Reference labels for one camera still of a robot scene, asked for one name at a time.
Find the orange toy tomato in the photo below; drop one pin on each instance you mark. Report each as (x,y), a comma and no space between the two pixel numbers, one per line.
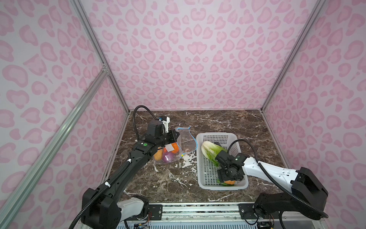
(175,148)

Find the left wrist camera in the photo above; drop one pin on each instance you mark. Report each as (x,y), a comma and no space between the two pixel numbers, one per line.
(165,120)

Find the brown toy potato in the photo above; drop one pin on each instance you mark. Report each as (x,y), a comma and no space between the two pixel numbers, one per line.
(229,182)

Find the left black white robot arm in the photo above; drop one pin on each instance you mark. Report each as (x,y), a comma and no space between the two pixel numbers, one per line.
(100,208)

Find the green white toy cabbage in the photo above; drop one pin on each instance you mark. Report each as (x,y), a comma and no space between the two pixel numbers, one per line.
(211,150)

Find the green toy pepper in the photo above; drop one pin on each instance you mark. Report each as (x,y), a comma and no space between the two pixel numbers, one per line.
(222,183)

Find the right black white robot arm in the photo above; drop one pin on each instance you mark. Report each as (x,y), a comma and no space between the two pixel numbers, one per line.
(301,190)

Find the clear zip top bag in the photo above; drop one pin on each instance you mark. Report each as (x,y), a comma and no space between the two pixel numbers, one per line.
(186,144)

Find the aluminium frame strut left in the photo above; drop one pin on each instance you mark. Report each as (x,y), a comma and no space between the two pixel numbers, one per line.
(16,200)

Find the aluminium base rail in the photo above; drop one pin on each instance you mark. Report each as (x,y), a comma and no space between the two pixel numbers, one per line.
(222,215)

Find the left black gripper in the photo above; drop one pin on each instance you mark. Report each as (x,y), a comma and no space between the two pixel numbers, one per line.
(173,138)

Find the purple toy onion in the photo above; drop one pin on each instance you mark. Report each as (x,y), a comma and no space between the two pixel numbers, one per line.
(168,157)

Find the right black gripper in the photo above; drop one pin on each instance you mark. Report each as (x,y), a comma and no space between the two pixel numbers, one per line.
(220,172)

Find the white plastic basket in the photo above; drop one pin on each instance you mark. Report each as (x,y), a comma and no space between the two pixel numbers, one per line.
(207,171)

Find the yellow toy potato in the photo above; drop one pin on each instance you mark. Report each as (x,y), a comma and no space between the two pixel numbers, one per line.
(158,155)

